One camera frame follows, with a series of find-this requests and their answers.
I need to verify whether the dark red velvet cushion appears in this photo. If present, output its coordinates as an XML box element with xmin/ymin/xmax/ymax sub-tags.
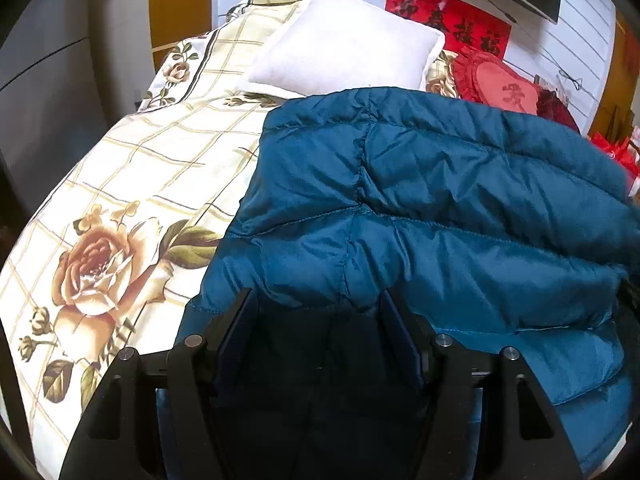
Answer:
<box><xmin>537</xmin><ymin>89</ymin><xmax>580</xmax><ymax>133</ymax></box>

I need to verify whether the floral plaid bed sheet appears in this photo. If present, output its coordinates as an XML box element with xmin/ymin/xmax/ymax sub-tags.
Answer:
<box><xmin>1</xmin><ymin>0</ymin><xmax>302</xmax><ymax>479</ymax></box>

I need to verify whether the red shopping bag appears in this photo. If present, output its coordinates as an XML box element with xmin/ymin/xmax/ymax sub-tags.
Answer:
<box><xmin>589</xmin><ymin>132</ymin><xmax>639</xmax><ymax>181</ymax></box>

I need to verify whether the red heart-shaped cushion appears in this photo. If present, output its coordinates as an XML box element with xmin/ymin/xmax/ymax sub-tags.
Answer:
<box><xmin>451</xmin><ymin>47</ymin><xmax>538</xmax><ymax>115</ymax></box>

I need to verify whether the white square pillow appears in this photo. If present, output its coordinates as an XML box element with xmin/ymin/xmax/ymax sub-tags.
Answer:
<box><xmin>246</xmin><ymin>0</ymin><xmax>445</xmax><ymax>96</ymax></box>

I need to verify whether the red calligraphy wall banner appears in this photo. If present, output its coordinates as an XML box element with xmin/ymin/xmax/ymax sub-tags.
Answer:
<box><xmin>385</xmin><ymin>0</ymin><xmax>511</xmax><ymax>60</ymax></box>

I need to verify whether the blue quilted down coat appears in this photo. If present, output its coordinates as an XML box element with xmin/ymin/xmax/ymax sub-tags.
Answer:
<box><xmin>179</xmin><ymin>88</ymin><xmax>639</xmax><ymax>474</ymax></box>

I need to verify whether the grey refrigerator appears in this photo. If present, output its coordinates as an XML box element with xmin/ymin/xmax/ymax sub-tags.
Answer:
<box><xmin>1</xmin><ymin>0</ymin><xmax>155</xmax><ymax>214</ymax></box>

